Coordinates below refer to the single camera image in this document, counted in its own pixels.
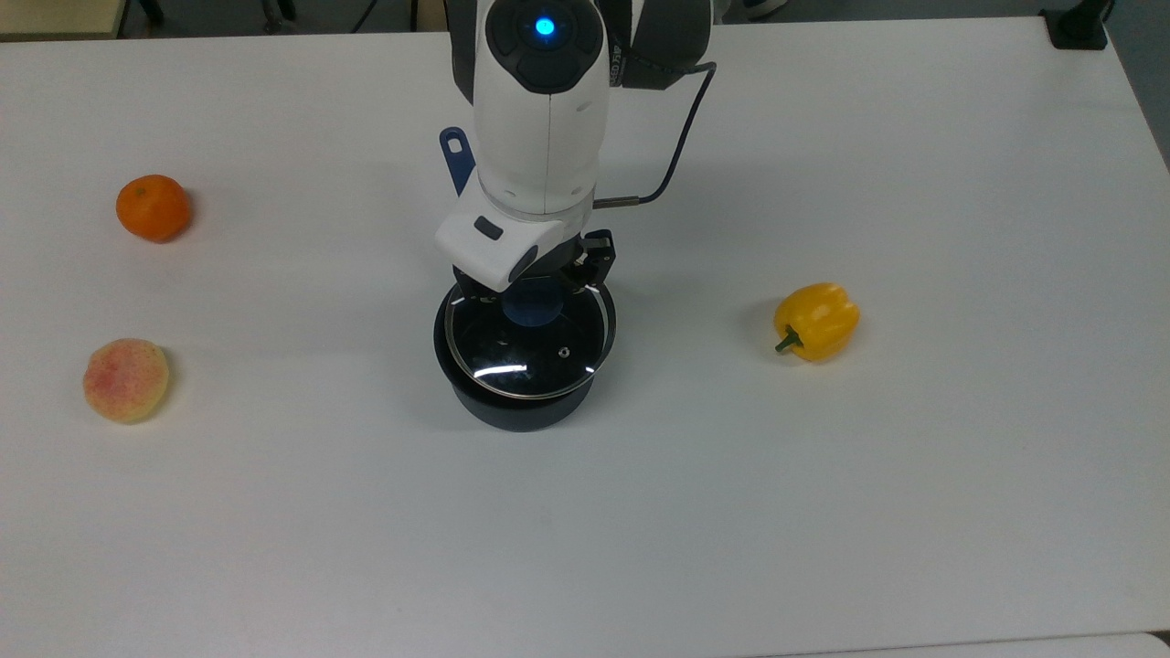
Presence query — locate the pink yellow peach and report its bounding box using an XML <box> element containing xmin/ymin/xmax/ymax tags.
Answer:
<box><xmin>82</xmin><ymin>338</ymin><xmax>172</xmax><ymax>425</ymax></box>

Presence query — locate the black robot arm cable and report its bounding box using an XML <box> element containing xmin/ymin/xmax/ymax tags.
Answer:
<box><xmin>592</xmin><ymin>59</ymin><xmax>718</xmax><ymax>207</ymax></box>

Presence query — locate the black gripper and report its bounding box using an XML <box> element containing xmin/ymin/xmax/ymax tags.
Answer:
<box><xmin>453</xmin><ymin>229</ymin><xmax>616</xmax><ymax>302</ymax></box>

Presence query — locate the orange mandarin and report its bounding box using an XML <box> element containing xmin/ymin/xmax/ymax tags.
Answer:
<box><xmin>115</xmin><ymin>174</ymin><xmax>193</xmax><ymax>244</ymax></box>

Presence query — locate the black clamp stand base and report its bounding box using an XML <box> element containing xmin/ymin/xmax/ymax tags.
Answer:
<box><xmin>1045</xmin><ymin>0</ymin><xmax>1116</xmax><ymax>52</ymax></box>

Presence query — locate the yellow bell pepper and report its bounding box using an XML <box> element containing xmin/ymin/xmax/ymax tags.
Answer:
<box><xmin>773</xmin><ymin>281</ymin><xmax>862</xmax><ymax>364</ymax></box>

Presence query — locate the beige wooden table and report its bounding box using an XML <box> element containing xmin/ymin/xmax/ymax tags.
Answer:
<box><xmin>0</xmin><ymin>0</ymin><xmax>130</xmax><ymax>42</ymax></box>

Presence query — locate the glass lid with blue knob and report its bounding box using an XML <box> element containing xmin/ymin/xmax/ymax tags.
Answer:
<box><xmin>443</xmin><ymin>278</ymin><xmax>613</xmax><ymax>403</ymax></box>

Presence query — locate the dark blue saucepan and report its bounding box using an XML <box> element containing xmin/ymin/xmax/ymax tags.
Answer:
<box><xmin>433</xmin><ymin>126</ymin><xmax>619</xmax><ymax>433</ymax></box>

